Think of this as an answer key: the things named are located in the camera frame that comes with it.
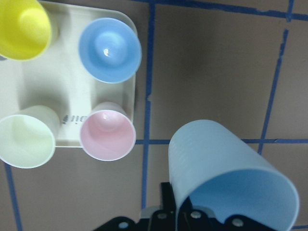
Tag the light blue plastic cup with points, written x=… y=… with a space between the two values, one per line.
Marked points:
x=216 y=170

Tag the pale green plastic cup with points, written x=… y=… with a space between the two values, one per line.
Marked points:
x=28 y=138

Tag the pink plastic cup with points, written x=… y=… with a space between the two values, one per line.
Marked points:
x=107 y=134

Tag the cream plastic tray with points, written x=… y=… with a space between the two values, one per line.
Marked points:
x=58 y=80

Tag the yellow plastic cup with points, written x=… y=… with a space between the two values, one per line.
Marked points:
x=26 y=29

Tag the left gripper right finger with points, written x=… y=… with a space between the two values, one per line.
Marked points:
x=243 y=223

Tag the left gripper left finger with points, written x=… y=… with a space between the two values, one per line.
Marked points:
x=168 y=203

